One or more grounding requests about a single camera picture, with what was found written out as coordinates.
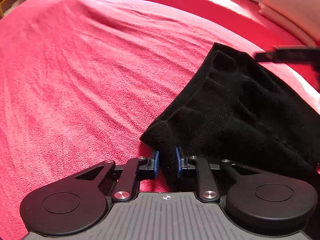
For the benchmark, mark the pink terry bed blanket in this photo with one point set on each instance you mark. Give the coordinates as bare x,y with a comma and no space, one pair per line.
81,80

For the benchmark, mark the pink folded cloth stack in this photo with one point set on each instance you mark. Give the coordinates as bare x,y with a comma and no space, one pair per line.
285,17

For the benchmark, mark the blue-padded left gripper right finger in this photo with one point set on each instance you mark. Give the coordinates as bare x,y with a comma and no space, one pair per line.
198,170

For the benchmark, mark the red mattress sheet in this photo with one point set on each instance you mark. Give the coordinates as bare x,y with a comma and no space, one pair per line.
255,22

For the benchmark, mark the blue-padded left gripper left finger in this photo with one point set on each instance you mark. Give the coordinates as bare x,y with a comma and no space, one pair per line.
127,177

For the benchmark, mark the black knit pants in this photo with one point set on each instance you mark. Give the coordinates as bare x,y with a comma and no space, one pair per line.
233,108

